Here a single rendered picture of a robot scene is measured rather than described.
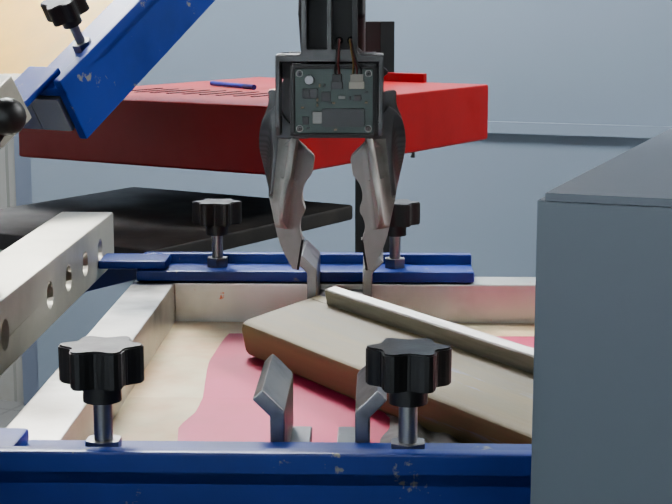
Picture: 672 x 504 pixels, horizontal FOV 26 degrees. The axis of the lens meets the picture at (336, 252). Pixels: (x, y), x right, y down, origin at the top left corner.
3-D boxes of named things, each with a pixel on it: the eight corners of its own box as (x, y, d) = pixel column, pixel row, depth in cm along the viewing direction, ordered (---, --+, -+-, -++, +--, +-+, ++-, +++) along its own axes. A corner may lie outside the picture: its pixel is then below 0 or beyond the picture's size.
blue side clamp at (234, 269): (469, 327, 134) (471, 252, 133) (473, 339, 129) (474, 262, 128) (146, 325, 135) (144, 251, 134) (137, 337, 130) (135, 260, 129)
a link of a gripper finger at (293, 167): (249, 272, 98) (275, 137, 96) (256, 257, 104) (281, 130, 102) (295, 281, 98) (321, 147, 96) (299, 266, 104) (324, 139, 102)
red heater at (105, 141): (257, 135, 263) (256, 68, 261) (488, 148, 239) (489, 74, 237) (18, 167, 212) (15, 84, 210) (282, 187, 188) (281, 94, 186)
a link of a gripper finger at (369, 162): (365, 281, 98) (338, 147, 96) (365, 266, 104) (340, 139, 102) (411, 273, 97) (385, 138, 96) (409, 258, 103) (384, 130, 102)
